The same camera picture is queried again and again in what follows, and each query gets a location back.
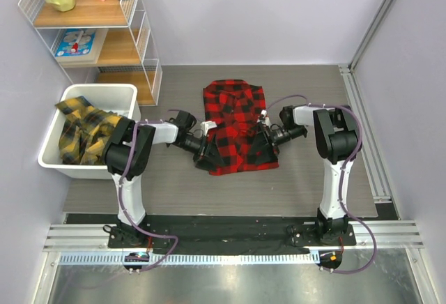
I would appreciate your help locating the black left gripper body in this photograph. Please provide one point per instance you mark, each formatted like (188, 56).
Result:
(198, 146)

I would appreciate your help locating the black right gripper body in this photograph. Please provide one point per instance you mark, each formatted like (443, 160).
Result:
(278, 136)

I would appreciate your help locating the red black plaid shirt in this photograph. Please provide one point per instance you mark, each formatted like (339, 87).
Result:
(235, 106)

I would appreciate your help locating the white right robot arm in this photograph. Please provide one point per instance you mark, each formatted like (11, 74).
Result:
(338, 139)

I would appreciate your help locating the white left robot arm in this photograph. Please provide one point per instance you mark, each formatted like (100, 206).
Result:
(126, 156)

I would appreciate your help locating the white plastic bin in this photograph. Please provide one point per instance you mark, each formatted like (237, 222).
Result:
(118, 98)

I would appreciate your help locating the yellow plaid shirt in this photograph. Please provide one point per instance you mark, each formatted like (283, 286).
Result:
(85, 132)

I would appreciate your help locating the blue white picture book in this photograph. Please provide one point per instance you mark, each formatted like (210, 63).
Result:
(77, 46)

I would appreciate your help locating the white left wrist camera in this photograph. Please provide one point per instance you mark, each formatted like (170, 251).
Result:
(206, 126)

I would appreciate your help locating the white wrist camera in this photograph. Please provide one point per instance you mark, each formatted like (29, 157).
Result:
(264, 118)
(206, 126)

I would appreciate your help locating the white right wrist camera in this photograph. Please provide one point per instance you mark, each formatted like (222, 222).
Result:
(264, 118)

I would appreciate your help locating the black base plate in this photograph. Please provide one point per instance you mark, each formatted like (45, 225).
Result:
(226, 235)

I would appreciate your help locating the slotted aluminium rail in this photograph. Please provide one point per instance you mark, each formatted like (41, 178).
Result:
(128, 258)

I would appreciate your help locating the white wire shelf rack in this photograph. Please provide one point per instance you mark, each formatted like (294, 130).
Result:
(128, 53)

